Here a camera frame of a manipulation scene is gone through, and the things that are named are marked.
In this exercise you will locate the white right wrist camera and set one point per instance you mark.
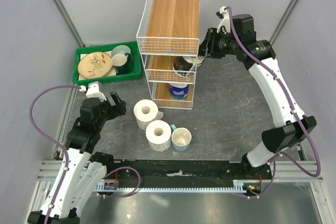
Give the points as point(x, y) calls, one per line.
point(224, 15)

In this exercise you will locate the white wire three-tier shelf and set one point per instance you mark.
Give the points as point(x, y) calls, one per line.
point(168, 28)

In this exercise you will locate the green plastic bin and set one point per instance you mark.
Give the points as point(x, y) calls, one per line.
point(94, 64)

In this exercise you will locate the teal ceramic mug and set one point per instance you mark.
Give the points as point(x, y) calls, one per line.
point(122, 49)

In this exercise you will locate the black towel roll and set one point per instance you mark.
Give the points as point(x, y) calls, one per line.
point(186, 65)

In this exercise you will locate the floral ceramic plate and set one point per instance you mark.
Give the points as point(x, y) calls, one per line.
point(95, 64)

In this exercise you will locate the white floral towel roll front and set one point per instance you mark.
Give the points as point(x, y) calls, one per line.
point(158, 134)

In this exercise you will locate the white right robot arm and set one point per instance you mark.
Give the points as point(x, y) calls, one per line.
point(235, 35)

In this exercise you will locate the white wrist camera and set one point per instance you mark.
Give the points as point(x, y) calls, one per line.
point(93, 91)
point(224, 15)

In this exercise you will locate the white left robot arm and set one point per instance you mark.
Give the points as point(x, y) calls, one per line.
point(81, 168)

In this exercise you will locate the light blue cup on table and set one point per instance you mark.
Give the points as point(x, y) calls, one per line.
point(181, 138)

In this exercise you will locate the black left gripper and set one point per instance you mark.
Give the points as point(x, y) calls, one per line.
point(117, 109)

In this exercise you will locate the white floral towel roll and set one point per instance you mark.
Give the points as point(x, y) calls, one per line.
point(145, 112)
point(158, 134)

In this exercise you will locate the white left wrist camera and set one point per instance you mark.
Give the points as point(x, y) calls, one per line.
point(93, 91)

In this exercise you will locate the white floral towel roll back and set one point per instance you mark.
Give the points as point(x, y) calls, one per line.
point(145, 112)

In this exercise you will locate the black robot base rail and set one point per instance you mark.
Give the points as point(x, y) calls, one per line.
point(180, 174)

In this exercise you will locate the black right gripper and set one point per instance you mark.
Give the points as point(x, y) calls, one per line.
point(207, 48)

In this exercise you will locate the cream interior mug in bin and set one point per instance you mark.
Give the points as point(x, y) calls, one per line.
point(119, 60)

